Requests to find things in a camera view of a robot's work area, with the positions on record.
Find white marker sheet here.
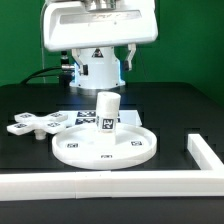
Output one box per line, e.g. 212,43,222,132
63,110,142,127

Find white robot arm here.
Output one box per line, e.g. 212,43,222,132
43,0,158,91

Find white round table top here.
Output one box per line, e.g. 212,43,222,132
52,123,157,170

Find white cross-shaped table base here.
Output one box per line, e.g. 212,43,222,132
7,112,68,140

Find black camera stand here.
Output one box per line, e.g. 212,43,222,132
59,51,74,87

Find white L-shaped fence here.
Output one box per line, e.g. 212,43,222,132
0,134,224,201

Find black cables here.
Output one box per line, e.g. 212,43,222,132
20,65,76,85

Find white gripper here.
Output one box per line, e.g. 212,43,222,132
43,0,158,75

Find white cable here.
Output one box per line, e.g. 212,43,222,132
39,6,48,84

